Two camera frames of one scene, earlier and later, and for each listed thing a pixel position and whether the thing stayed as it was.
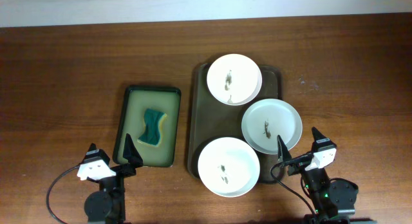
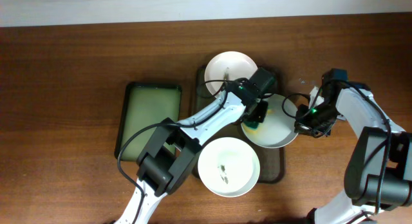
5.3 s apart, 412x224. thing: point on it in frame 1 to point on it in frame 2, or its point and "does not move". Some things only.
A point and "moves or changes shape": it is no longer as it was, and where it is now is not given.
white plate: [234, 79] does not move
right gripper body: [313, 179] to [316, 120]
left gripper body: [116, 171] to [257, 112]
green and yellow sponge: [153, 118] to [252, 126]
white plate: [265, 120] moves or changes shape
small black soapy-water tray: [149, 115] does not move
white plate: [228, 167] does not move
